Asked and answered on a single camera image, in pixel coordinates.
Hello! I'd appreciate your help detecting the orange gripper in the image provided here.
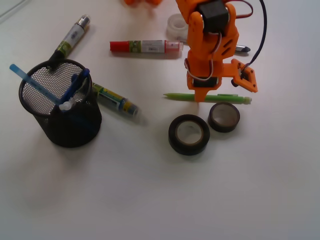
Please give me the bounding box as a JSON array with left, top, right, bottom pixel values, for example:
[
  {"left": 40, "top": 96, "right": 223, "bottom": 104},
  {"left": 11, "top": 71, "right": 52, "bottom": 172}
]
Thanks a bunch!
[{"left": 184, "top": 3, "right": 239, "bottom": 102}]

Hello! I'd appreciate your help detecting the green mechanical pencil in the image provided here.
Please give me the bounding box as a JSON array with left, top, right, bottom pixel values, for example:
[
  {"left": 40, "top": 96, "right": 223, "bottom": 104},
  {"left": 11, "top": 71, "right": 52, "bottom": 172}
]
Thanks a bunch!
[{"left": 164, "top": 93, "right": 252, "bottom": 105}]

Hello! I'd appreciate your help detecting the silver pen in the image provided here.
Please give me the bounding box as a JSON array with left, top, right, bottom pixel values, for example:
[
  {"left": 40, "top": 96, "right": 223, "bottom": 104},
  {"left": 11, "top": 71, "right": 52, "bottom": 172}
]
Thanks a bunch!
[{"left": 235, "top": 45, "right": 251, "bottom": 54}]

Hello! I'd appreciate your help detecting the dark blue ballpoint pen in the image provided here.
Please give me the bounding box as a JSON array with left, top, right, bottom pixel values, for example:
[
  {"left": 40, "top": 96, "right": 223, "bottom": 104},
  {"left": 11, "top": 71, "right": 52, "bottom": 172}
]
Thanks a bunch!
[{"left": 61, "top": 68, "right": 90, "bottom": 103}]

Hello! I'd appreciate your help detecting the white pen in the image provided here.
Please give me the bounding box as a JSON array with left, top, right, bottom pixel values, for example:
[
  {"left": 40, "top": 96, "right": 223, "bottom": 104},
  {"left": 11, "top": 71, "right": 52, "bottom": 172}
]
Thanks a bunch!
[{"left": 59, "top": 98, "right": 77, "bottom": 112}]

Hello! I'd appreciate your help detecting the light blue pen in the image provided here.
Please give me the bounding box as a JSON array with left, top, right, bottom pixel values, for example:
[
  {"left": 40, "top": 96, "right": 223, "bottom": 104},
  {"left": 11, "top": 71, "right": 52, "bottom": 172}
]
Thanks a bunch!
[{"left": 9, "top": 64, "right": 62, "bottom": 106}]

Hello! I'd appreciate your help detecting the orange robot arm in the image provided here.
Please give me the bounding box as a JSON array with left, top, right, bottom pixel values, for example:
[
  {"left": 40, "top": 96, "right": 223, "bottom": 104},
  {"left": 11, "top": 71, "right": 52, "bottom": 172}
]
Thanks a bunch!
[{"left": 176, "top": 0, "right": 239, "bottom": 102}]

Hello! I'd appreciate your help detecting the black mesh pen holder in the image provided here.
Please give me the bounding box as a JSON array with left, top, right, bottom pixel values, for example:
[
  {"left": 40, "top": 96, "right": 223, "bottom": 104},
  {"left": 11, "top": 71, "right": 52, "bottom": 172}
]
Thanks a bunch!
[{"left": 18, "top": 59, "right": 102, "bottom": 148}]

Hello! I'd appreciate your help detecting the small black tape roll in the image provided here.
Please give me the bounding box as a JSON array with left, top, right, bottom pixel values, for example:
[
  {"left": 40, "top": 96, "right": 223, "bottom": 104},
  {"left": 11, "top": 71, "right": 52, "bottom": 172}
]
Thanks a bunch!
[{"left": 207, "top": 102, "right": 240, "bottom": 133}]

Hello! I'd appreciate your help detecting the large black tape roll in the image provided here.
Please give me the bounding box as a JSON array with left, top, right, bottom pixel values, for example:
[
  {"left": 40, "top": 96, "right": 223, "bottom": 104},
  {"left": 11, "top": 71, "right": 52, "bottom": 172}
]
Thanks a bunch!
[{"left": 168, "top": 114, "right": 210, "bottom": 156}]

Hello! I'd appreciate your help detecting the red capped whiteboard marker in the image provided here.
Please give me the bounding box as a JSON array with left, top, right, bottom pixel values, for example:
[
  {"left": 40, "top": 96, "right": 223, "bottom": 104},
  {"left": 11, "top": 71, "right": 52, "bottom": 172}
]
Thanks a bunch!
[{"left": 109, "top": 40, "right": 184, "bottom": 54}]

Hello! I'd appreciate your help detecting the clear tape roll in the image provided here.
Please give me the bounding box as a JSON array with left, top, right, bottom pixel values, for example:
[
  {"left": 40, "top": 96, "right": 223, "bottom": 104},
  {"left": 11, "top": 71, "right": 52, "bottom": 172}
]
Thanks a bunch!
[{"left": 166, "top": 13, "right": 189, "bottom": 43}]

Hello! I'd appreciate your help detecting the blue capped whiteboard marker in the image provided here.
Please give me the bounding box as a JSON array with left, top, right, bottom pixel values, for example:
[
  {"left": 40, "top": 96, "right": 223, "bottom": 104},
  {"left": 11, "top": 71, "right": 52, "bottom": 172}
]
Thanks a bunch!
[{"left": 92, "top": 83, "right": 139, "bottom": 118}]

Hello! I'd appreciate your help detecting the black capped whiteboard marker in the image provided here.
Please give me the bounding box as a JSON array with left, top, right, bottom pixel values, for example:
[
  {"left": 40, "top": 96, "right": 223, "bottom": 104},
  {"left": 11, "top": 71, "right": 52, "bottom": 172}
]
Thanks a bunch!
[{"left": 46, "top": 14, "right": 91, "bottom": 71}]

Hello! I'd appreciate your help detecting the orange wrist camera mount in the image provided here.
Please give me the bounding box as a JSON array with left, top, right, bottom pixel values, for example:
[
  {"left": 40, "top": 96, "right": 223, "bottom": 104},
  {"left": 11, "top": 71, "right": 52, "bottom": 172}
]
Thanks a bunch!
[{"left": 222, "top": 59, "right": 258, "bottom": 93}]

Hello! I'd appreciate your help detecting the dark camera cable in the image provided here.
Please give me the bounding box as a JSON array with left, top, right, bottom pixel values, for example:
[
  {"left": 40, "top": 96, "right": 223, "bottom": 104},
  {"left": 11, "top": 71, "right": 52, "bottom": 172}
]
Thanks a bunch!
[{"left": 226, "top": 0, "right": 268, "bottom": 72}]

